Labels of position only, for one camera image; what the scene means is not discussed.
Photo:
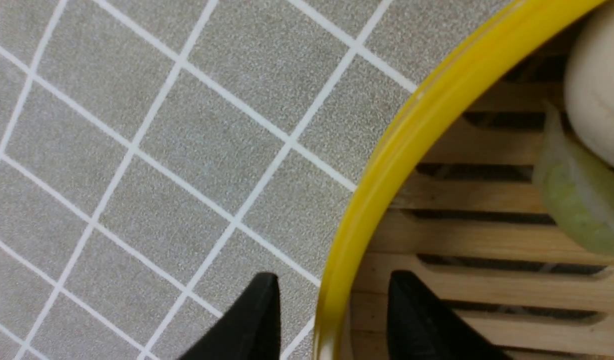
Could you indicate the grey checkered tablecloth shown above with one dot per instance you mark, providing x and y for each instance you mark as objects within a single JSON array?
[{"x": 156, "y": 154}]

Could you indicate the yellow rimmed bamboo steamer basket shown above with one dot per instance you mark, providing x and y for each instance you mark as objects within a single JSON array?
[{"x": 448, "y": 196}]

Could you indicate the pale green dumpling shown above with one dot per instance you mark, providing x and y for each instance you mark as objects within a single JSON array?
[{"x": 576, "y": 187}]

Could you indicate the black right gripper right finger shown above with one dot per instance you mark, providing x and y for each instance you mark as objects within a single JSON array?
[{"x": 421, "y": 327}]

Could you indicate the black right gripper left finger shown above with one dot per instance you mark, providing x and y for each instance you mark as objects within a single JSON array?
[{"x": 249, "y": 330}]

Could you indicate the white steamed bun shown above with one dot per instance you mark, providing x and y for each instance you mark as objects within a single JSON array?
[{"x": 589, "y": 83}]

